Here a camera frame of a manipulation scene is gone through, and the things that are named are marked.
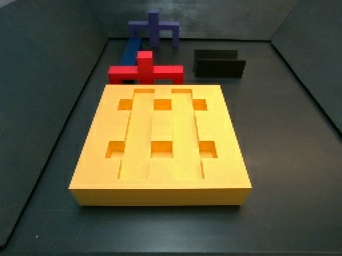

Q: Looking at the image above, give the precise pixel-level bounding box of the black holder block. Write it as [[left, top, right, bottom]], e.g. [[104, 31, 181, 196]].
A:
[[193, 50, 246, 78]]

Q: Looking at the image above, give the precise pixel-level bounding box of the blue long bar block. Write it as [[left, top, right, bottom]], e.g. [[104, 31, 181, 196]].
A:
[[120, 37, 141, 66]]

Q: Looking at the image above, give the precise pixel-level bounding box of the red cross-shaped block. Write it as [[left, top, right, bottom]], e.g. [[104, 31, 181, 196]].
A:
[[108, 51, 184, 85]]

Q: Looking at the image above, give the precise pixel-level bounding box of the purple cross-shaped block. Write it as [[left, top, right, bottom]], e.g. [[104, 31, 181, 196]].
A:
[[128, 10, 180, 48]]

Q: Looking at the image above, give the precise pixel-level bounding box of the yellow slotted board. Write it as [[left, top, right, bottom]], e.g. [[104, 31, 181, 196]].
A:
[[69, 85, 251, 206]]

